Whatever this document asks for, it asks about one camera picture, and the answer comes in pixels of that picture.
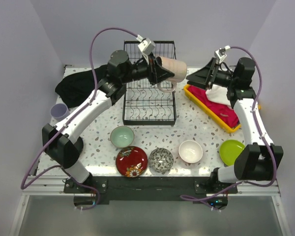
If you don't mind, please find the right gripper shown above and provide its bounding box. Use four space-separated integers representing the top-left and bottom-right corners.
186 58 237 91

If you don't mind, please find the yellow plastic tray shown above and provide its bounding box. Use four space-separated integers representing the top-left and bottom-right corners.
183 84 261 134

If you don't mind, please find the black wire dish rack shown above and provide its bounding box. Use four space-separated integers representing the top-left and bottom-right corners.
122 40 177 126

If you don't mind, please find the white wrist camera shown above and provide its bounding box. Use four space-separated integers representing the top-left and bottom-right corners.
136 34 155 60
214 45 231 64

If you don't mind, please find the white towel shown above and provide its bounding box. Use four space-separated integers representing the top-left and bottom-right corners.
206 85 231 107

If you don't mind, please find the red floral plate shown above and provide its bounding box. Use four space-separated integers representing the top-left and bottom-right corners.
116 146 148 177

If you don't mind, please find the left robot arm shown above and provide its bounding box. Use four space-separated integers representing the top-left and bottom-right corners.
42 50 187 193

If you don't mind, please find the magenta cloth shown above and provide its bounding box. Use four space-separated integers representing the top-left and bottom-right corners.
184 85 240 133

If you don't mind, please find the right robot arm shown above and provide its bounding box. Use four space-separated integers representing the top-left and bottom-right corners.
186 57 284 193

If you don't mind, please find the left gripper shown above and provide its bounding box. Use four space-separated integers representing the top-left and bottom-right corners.
121 51 175 85

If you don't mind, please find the celadon green bowl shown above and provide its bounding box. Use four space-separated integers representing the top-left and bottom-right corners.
110 126 134 148

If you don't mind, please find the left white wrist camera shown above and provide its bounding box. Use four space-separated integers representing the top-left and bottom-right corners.
136 34 155 60

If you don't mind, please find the white pink bowl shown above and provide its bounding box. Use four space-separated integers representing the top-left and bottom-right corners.
178 140 204 164

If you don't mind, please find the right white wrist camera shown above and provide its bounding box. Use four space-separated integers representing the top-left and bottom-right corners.
214 45 231 64

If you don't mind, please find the black cloth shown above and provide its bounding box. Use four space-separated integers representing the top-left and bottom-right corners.
55 70 95 108

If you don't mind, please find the lime green plate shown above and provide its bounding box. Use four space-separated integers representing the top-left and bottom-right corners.
219 140 245 166

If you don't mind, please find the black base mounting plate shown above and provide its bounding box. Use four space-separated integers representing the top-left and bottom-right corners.
63 176 230 206

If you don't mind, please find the leaf patterned bowl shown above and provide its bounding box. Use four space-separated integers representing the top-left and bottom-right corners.
148 147 174 173

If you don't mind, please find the lavender plastic cup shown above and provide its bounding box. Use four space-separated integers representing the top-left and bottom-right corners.
50 103 70 121

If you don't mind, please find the pink marbled mug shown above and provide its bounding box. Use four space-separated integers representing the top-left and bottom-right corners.
156 57 187 93

